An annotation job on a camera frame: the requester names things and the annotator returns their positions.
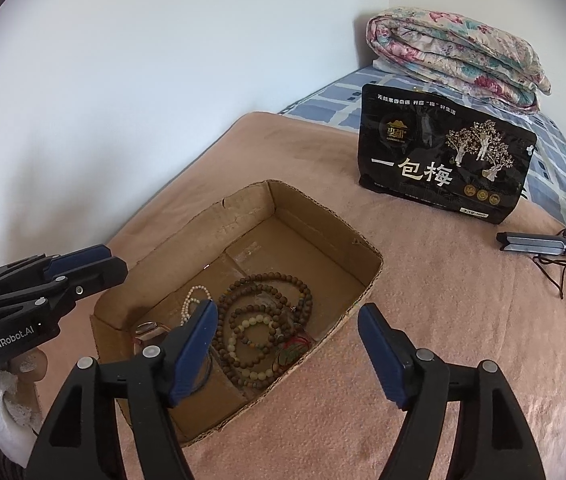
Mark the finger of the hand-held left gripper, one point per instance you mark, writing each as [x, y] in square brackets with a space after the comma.
[98, 275]
[78, 259]

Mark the black snack bag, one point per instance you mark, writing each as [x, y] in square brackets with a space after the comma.
[428, 155]

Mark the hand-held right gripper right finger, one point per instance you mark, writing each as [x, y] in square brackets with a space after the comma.
[385, 360]

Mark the cardboard box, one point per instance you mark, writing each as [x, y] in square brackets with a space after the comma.
[283, 240]

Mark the person's left hand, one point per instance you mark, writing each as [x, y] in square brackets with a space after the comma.
[30, 362]

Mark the folded black tripod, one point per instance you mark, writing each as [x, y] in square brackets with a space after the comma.
[528, 244]

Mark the folded floral quilt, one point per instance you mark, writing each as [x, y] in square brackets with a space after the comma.
[463, 50]

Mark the dark metal bangle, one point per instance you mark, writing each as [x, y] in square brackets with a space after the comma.
[209, 370]

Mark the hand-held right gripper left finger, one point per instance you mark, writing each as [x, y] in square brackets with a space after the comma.
[195, 355]

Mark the blue checkered bed sheet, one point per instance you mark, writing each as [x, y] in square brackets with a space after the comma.
[343, 102]

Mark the pink blanket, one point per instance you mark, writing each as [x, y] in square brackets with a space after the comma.
[438, 280]

